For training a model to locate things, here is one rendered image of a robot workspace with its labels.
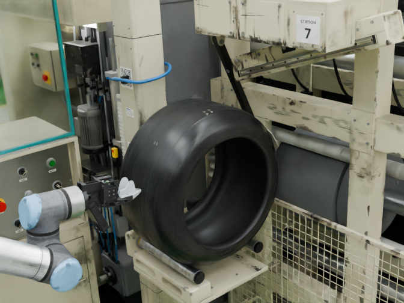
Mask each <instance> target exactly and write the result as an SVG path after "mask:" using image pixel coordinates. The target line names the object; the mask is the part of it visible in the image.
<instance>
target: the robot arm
mask: <svg viewBox="0 0 404 303"><path fill-rule="evenodd" d="M100 176H103V177H100ZM140 192H141V189H135V185H134V182H133V181H132V180H130V181H128V179H127V177H123V178H122V179H121V181H120V184H119V180H113V179H112V176H110V175H108V174H102V175H98V176H93V177H92V181H90V182H85V183H83V182H82V181H80V182H77V186H70V187H66V188H61V189H57V190H53V191H48V192H43V193H39V194H32V195H30V196H27V197H24V198H22V199H21V201H20V203H19V220H20V223H21V225H22V227H23V228H24V229H26V240H27V243H24V242H19V241H16V240H12V239H7V238H4V237H0V273H2V274H7V275H12V276H16V277H21V278H27V279H30V280H33V281H37V282H40V283H46V284H50V286H51V288H53V289H54V290H56V291H57V292H67V291H69V290H71V289H73V288H74V287H75V286H76V285H77V284H78V283H79V282H80V280H81V277H82V267H81V265H80V264H79V261H78V260H77V259H75V258H74V257H73V256H72V254H71V253H70V252H69V251H68V250H67V248H66V247H65V246H64V245H63V244H62V243H61V242H60V221H64V220H67V219H71V218H75V217H79V216H82V215H83V214H84V212H85V211H86V212H87V213H88V216H89V217H90V218H91V220H92V222H93V224H94V226H95V228H96V229H97V230H99V231H102V232H105V231H106V230H107V229H108V228H109V225H108V223H107V221H106V219H105V218H104V217H103V215H102V214H101V212H100V210H99V208H102V207H106V208H107V207H114V206H119V205H122V204H126V203H128V202H130V201H132V200H133V199H134V198H135V197H136V196H137V195H138V194H139V193H140ZM98 207H99V208H98Z"/></svg>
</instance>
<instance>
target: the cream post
mask: <svg viewBox="0 0 404 303"><path fill-rule="evenodd" d="M110 1H111V12H112V23H113V30H114V41H115V51H116V58H117V69H118V77H119V78H120V77H121V73H120V66H121V67H125V68H128V69H131V72H132V80H134V81H141V80H145V79H149V78H153V77H156V76H159V75H161V74H163V73H165V68H164V53H163V44H162V28H161V13H160V4H159V0H110ZM119 86H120V97H121V108H122V114H123V126H124V137H125V143H126V150H127V148H128V142H131V140H132V138H133V137H134V135H135V134H136V132H137V131H138V129H139V128H140V127H141V126H142V125H143V124H144V122H145V121H146V120H147V119H148V118H149V117H151V116H152V115H153V114H154V113H155V112H157V111H158V110H160V109H161V108H163V107H164V106H167V92H166V84H165V76H164V77H163V78H160V79H158V80H155V81H151V82H147V83H144V84H133V89H130V88H126V87H122V84H121V81H119ZM126 107H127V108H129V109H133V114H134V118H133V117H130V116H128V115H127V114H126ZM139 278H140V285H141V296H142V303H179V302H178V301H176V300H175V299H174V298H172V297H171V296H170V295H168V294H167V293H165V292H164V291H163V290H161V289H160V288H159V287H157V286H156V285H154V284H153V283H152V282H150V281H149V280H148V279H146V278H145V277H143V276H142V275H141V274H139Z"/></svg>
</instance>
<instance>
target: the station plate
mask: <svg viewBox="0 0 404 303"><path fill-rule="evenodd" d="M296 42H301V43H309V44H318V45H320V17H316V16H303V15H296Z"/></svg>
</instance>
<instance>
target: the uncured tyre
mask: <svg viewBox="0 0 404 303"><path fill-rule="evenodd" d="M194 100H195V101H194ZM196 101H197V102H196ZM207 109H211V110H213V111H215V112H214V113H212V114H209V115H207V116H206V115H204V114H203V113H201V112H203V111H205V110H207ZM155 139H156V140H158V141H160V143H159V144H158V146H157V147H153V146H152V143H153V141H154V140H155ZM212 148H215V169H214V172H213V176H212V179H211V182H210V185H209V187H208V189H207V191H206V192H205V194H204V195H203V197H202V198H201V200H200V201H199V202H198V203H197V204H196V205H195V206H194V207H193V208H192V209H190V210H189V211H187V212H186V213H184V205H185V195H186V190H187V187H188V184H189V181H190V179H191V176H192V174H193V172H194V170H195V169H196V167H197V165H198V164H199V163H200V161H201V160H202V158H203V157H204V156H205V155H206V154H207V153H208V152H209V151H210V150H211V149H212ZM123 177H127V179H128V181H130V180H132V181H133V182H134V185H135V189H141V192H140V193H139V194H138V195H137V196H136V197H135V198H134V199H133V200H132V201H130V202H128V203H126V204H122V205H121V208H122V210H123V213H124V215H125V217H126V219H127V221H128V223H129V224H130V226H131V227H132V229H133V230H134V232H135V233H136V234H137V235H138V236H139V237H140V238H141V239H143V240H144V241H146V242H147V243H149V244H150V245H152V246H153V247H155V248H156V249H158V250H159V251H161V252H163V253H164V254H166V255H167V256H169V257H171V258H172V259H174V260H175V261H177V262H180V263H184V264H187V265H194V266H206V265H212V264H215V263H218V262H220V261H223V260H225V259H227V258H228V257H230V256H232V255H233V254H234V253H236V252H238V251H239V250H240V249H242V248H243V247H244V246H245V245H246V244H247V243H248V242H249V241H250V240H251V239H252V238H253V237H254V236H255V235H256V234H257V232H258V231H259V230H260V228H261V227H262V225H263V223H264V222H265V220H266V218H267V217H268V214H269V212H270V210H271V207H272V204H273V202H274V198H275V194H276V191H277V184H278V162H277V155H276V151H275V146H274V143H273V140H272V138H271V136H270V134H269V132H268V130H267V129H266V128H265V126H264V125H263V124H262V123H261V122H260V121H259V120H258V119H256V118H255V117H254V116H253V115H251V114H250V113H248V112H246V111H244V110H242V109H239V108H235V107H232V106H228V105H224V104H221V103H218V102H214V101H211V100H206V99H191V100H189V99H186V100H179V101H176V102H173V103H170V104H169V105H167V106H164V107H163V108H161V109H160V110H158V111H157V112H155V113H154V114H153V115H152V116H151V117H149V118H148V119H147V120H146V121H145V122H144V124H143V125H142V126H141V127H140V128H139V129H138V131H137V132H136V134H135V135H134V137H133V138H132V140H131V142H130V144H129V146H128V148H127V150H126V153H125V156H124V158H123V162H122V165H121V170H120V178H119V184H120V181H121V179H122V178H123Z"/></svg>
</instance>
